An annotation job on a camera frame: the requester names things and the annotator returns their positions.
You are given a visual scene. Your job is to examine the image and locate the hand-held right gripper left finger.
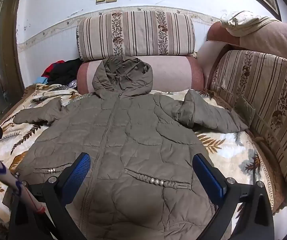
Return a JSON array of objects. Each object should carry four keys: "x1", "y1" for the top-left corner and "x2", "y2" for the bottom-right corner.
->
[{"x1": 8, "y1": 153, "x2": 92, "y2": 240}]

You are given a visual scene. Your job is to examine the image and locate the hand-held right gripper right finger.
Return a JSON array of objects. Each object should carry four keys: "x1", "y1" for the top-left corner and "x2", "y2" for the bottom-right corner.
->
[{"x1": 192, "y1": 153, "x2": 275, "y2": 240}]

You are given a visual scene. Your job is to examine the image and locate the olive quilted hooded jacket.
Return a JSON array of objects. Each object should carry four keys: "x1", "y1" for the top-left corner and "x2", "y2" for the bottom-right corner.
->
[{"x1": 2, "y1": 55, "x2": 256, "y2": 240}]

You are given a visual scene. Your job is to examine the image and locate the leaf print blanket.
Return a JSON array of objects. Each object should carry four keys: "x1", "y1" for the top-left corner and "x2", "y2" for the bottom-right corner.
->
[{"x1": 0, "y1": 82, "x2": 275, "y2": 240}]

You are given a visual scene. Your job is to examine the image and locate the red garment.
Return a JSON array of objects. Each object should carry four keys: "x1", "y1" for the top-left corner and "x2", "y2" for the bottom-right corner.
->
[{"x1": 41, "y1": 60, "x2": 66, "y2": 78}]

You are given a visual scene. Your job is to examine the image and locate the black garment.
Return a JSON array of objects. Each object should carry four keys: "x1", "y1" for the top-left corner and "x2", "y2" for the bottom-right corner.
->
[{"x1": 47, "y1": 58, "x2": 82, "y2": 85}]

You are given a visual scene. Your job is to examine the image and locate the striped floral cushion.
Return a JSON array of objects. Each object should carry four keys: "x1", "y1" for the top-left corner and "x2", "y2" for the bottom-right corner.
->
[
  {"x1": 76, "y1": 11, "x2": 196, "y2": 62},
  {"x1": 210, "y1": 49, "x2": 287, "y2": 195}
]

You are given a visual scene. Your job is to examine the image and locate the pink bolster cushion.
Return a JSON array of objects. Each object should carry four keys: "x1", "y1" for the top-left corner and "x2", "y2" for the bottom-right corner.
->
[
  {"x1": 77, "y1": 55, "x2": 205, "y2": 95},
  {"x1": 197, "y1": 41, "x2": 230, "y2": 90}
]

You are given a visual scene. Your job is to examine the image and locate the pink upper side cushion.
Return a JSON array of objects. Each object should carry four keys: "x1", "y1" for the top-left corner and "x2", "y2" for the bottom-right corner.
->
[{"x1": 207, "y1": 21, "x2": 287, "y2": 63}]

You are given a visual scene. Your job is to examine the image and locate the cream cloth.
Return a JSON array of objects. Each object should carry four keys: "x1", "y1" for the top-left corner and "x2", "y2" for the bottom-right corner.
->
[{"x1": 220, "y1": 10, "x2": 282, "y2": 37}]

